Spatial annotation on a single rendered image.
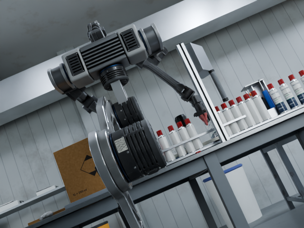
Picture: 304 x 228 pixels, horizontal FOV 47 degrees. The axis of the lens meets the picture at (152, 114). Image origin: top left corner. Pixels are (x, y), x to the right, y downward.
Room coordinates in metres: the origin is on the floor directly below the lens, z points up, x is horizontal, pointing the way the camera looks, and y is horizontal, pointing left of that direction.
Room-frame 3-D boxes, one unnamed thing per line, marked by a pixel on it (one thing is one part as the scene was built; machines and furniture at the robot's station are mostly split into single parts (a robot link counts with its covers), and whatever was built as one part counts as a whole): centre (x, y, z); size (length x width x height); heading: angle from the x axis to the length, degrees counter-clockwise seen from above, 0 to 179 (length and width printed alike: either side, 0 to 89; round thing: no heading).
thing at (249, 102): (2.17, -0.59, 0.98); 0.05 x 0.05 x 0.20
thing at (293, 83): (2.20, -0.90, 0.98); 0.05 x 0.05 x 0.20
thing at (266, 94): (2.23, -0.72, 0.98); 0.03 x 0.03 x 0.17
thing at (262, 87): (2.27, -0.68, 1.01); 0.14 x 0.13 x 0.26; 94
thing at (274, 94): (2.18, -0.75, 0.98); 0.05 x 0.05 x 0.20
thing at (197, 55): (2.07, -0.38, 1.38); 0.17 x 0.10 x 0.19; 149
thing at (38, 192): (5.10, 1.85, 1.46); 0.31 x 0.30 x 0.08; 90
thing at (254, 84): (2.28, -0.68, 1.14); 0.14 x 0.11 x 0.01; 94
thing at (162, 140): (2.13, 0.00, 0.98); 0.05 x 0.05 x 0.20
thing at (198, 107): (2.21, -0.30, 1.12); 0.10 x 0.07 x 0.07; 94
